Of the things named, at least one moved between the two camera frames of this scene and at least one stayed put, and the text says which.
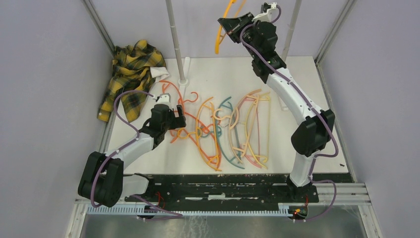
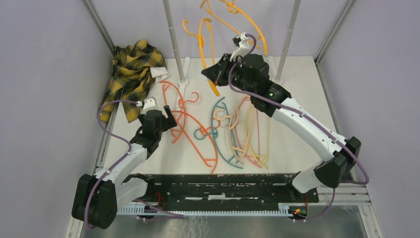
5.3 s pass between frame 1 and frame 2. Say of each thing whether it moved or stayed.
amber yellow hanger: moved
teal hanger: moved
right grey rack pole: stayed
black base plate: stayed
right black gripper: moved
